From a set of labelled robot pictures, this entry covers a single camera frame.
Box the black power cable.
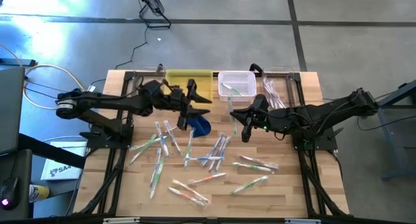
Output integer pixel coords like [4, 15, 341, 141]
[23, 77, 79, 101]

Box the black floor cable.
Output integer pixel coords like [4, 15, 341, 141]
[114, 25, 150, 71]

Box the black desk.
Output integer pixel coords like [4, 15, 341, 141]
[0, 148, 34, 222]

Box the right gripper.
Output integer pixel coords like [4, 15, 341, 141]
[230, 93, 283, 143]

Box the white perforated plastic basket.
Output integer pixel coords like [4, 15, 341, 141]
[217, 70, 257, 103]

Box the black desk beam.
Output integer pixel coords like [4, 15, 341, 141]
[18, 132, 88, 170]

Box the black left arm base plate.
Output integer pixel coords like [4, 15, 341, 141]
[80, 122, 135, 150]

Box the yellow cable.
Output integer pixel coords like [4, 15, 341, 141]
[0, 44, 88, 110]

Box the grey metal table frame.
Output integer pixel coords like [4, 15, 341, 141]
[359, 79, 416, 181]

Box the clear plastic bin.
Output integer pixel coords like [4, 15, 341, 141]
[131, 65, 166, 113]
[261, 65, 296, 116]

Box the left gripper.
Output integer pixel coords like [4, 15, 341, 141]
[162, 79, 213, 131]

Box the green toothbrush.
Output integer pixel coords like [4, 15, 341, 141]
[226, 96, 239, 136]
[129, 134, 169, 151]
[129, 134, 157, 166]
[231, 174, 270, 195]
[232, 162, 273, 173]
[183, 129, 196, 169]
[148, 157, 167, 199]
[222, 82, 244, 95]

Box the yellow white cup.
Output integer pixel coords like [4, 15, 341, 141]
[28, 183, 51, 204]

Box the yellow plastic bin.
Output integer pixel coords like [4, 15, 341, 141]
[163, 69, 215, 103]

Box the black computer mouse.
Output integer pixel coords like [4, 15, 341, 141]
[0, 176, 20, 211]

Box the blue cloth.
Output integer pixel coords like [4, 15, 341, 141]
[187, 115, 212, 137]

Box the white printed box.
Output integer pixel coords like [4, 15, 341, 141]
[40, 140, 88, 182]

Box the orange toothbrush in clear wrapper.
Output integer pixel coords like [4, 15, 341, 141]
[187, 171, 228, 186]
[167, 186, 208, 208]
[172, 179, 211, 204]

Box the grey laptop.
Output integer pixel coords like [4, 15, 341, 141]
[0, 65, 26, 156]

